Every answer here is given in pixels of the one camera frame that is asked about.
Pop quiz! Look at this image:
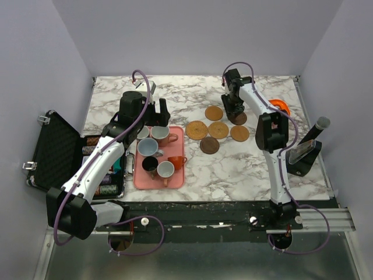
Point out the dark wood coaster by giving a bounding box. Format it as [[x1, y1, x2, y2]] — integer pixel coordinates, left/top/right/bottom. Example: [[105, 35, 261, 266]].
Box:
[[200, 136, 220, 155], [228, 112, 247, 125]]

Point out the pink mug white inside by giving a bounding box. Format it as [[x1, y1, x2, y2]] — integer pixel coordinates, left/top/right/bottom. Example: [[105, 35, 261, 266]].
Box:
[[150, 126, 178, 147]]

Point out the light wood coaster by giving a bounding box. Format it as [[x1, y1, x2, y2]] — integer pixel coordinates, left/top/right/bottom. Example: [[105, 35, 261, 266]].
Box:
[[205, 106, 223, 121], [230, 125, 250, 142]]

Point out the woven rattan coaster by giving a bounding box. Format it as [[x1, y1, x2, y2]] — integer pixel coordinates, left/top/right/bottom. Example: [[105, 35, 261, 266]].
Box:
[[207, 121, 229, 139], [185, 121, 208, 140]]

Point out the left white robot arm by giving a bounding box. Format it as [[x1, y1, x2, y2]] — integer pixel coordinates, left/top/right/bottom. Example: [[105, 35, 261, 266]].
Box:
[[46, 91, 170, 240]]

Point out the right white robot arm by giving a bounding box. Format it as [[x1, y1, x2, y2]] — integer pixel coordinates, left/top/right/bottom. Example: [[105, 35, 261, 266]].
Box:
[[221, 69, 296, 229]]

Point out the small white cup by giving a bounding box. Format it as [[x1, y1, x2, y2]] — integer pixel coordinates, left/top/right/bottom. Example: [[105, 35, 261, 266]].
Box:
[[136, 126, 150, 142]]

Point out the light blue cup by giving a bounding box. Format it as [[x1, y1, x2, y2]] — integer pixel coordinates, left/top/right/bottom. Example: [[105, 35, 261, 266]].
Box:
[[137, 138, 164, 157]]

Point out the black cup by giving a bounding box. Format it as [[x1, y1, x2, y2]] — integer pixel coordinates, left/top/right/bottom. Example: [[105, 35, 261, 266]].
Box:
[[142, 156, 159, 180]]

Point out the orange red cup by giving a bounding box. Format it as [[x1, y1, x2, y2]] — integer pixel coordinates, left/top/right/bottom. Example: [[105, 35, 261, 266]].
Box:
[[167, 156, 187, 171]]

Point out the pink plastic tray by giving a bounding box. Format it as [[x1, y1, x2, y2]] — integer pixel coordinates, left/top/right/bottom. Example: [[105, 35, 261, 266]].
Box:
[[133, 126, 185, 190]]

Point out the black microphone stand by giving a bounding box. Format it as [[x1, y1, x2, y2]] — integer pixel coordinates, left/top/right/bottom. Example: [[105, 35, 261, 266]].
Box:
[[286, 139, 322, 177]]

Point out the black grey microphone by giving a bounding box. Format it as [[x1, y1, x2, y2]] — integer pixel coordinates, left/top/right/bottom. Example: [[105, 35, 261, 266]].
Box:
[[299, 117, 330, 145]]

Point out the black poker chip case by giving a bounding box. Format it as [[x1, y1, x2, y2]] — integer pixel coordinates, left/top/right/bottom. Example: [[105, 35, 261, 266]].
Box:
[[22, 110, 129, 201]]

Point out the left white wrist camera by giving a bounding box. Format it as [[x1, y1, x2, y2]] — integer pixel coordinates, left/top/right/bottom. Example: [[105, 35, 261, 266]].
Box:
[[134, 80, 156, 103]]

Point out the white cup brown handle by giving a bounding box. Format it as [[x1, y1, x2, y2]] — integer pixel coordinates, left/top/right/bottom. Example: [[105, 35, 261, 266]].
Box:
[[157, 161, 175, 187]]

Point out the aluminium rail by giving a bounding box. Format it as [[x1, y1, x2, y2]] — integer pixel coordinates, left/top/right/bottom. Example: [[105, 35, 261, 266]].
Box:
[[266, 207, 357, 235]]

